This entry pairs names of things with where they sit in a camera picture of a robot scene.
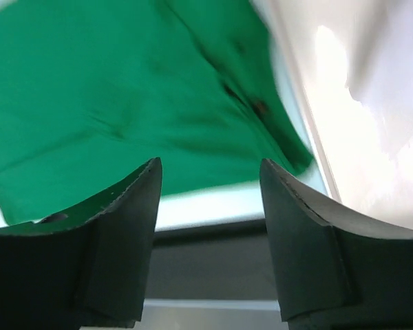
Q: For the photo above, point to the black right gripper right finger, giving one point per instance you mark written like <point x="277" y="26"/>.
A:
<point x="334" y="267"/>

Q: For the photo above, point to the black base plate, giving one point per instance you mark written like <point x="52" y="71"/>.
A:
<point x="229" y="261"/>

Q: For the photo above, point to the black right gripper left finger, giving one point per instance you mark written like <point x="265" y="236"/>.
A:
<point x="85" y="266"/>

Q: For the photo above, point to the green t shirt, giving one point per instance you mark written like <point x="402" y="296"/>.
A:
<point x="89" y="90"/>

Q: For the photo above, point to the white tray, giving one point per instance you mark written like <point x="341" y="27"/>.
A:
<point x="345" y="72"/>

